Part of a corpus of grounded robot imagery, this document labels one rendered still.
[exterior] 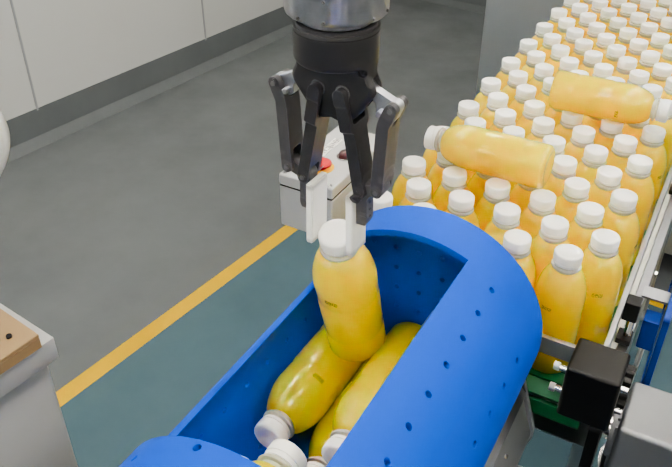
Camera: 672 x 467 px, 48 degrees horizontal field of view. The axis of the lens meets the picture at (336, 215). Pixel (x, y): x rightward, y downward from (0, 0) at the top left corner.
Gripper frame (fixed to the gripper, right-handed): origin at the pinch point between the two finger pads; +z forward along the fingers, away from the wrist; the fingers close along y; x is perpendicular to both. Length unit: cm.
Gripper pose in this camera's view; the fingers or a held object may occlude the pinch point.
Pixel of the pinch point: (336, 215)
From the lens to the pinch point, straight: 74.7
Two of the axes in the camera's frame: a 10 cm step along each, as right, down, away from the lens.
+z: 0.0, 8.3, 5.6
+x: 5.0, -4.8, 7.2
